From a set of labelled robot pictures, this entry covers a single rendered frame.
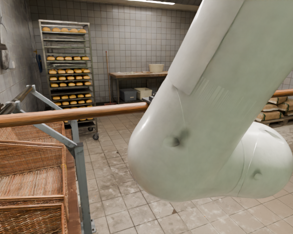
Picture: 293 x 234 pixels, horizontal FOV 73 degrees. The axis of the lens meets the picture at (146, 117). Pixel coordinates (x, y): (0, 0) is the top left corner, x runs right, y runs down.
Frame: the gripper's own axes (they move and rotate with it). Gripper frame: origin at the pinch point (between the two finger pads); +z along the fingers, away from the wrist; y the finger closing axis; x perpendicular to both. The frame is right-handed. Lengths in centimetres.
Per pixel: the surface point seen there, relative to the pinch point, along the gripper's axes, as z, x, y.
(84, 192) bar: 34, -20, 49
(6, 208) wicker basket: 26, -49, 41
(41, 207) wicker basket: 26, -37, 45
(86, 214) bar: 34, -20, 62
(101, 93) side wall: 495, 74, 81
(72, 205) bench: 43, -26, 61
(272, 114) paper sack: 189, 341, 93
